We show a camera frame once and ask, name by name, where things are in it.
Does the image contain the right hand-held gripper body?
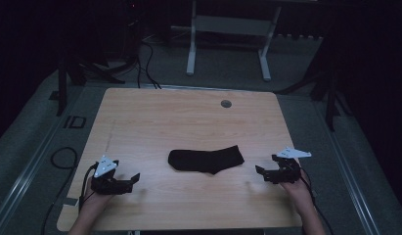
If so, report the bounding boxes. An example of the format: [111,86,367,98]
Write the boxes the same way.
[265,146,312,184]

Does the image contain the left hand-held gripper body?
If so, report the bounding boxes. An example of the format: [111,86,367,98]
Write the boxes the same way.
[90,155,134,196]

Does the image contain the black sock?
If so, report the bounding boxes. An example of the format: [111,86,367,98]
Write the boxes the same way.
[167,144,246,175]

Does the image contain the person's right hand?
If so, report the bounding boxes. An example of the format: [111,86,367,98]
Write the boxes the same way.
[280,169,312,205]

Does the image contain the person's left hand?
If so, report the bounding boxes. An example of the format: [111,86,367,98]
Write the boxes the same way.
[80,177,115,212]

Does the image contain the black metal stand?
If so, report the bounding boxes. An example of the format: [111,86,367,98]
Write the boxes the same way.
[276,30,354,132]
[56,48,126,118]

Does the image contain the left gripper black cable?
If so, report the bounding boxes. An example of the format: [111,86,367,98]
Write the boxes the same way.
[40,163,99,235]

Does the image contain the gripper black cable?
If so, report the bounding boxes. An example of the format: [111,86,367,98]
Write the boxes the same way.
[299,166,335,235]
[40,163,99,235]

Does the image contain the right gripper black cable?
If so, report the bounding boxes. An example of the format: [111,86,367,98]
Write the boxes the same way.
[299,166,335,235]

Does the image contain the metal floor rail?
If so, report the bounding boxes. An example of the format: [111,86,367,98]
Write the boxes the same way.
[0,85,92,226]
[314,97,382,235]

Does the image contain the black floor cables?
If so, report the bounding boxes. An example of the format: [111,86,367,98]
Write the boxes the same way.
[135,39,162,90]

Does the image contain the white metal table frame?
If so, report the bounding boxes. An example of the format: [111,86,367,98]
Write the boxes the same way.
[186,0,283,82]

